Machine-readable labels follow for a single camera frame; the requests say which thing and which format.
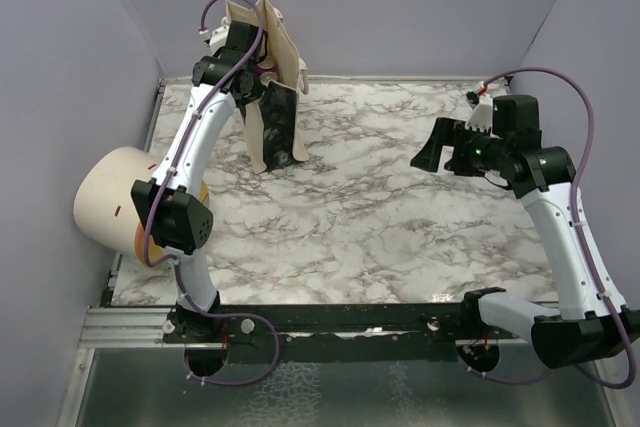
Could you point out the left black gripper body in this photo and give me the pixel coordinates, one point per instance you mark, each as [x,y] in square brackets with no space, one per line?
[256,91]

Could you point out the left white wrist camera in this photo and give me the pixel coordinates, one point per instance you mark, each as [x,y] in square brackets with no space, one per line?
[216,38]

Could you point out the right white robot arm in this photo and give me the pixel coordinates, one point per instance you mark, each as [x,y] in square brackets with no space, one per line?
[592,320]

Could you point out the cream cylindrical container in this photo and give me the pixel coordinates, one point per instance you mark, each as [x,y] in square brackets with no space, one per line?
[113,203]

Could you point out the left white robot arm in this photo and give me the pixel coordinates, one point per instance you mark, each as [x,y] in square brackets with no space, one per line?
[211,105]

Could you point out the beige canvas tote bag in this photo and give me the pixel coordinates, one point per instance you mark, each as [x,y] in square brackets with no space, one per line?
[271,130]

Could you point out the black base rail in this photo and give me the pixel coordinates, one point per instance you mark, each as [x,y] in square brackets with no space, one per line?
[330,333]

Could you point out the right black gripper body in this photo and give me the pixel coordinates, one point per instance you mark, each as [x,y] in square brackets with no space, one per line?
[478,151]

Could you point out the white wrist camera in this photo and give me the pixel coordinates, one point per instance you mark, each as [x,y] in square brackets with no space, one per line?
[481,118]
[216,38]

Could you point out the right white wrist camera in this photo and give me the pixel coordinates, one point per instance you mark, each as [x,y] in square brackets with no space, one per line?
[481,118]

